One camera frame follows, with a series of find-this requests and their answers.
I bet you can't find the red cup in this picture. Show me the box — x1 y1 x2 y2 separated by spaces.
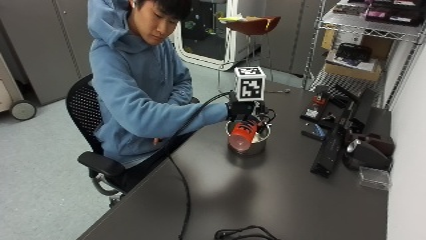
227 120 263 153

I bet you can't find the metal bowl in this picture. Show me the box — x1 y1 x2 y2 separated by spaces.
223 119 273 156

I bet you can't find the white marker cube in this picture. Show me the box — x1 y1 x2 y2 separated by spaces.
233 66 267 102

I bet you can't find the black phone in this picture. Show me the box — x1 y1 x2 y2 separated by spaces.
301 122 330 142

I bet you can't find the black box with red label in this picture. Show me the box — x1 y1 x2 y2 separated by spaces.
299 89 331 123

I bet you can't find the long black device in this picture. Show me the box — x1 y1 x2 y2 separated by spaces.
309 123 351 179

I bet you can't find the cardboard box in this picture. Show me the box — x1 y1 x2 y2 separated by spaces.
323 49 383 82

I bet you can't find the black speaker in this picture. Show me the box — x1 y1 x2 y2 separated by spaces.
343 138 394 171

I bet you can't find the the person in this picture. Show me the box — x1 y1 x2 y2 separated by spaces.
86 0 230 194

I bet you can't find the white framed board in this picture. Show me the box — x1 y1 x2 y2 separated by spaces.
172 0 254 72

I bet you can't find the brown stool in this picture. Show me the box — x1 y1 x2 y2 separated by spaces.
218 15 282 93

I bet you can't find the black bag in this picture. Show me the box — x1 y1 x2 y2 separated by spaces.
334 42 374 63

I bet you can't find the clear plastic box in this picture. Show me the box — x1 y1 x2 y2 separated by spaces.
358 166 391 191

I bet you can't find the black office chair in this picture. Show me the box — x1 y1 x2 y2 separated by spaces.
65 73 201 205

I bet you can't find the cart wheel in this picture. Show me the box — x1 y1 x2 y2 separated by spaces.
9 100 38 121

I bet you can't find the grey cabinet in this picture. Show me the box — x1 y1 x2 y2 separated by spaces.
0 0 96 107

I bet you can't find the black glove cable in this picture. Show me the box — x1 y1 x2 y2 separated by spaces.
156 91 234 240

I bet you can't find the wire shelf rack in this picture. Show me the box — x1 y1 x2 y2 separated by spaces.
302 0 426 109

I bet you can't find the coiled black cable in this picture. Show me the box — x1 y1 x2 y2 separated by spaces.
213 225 281 240

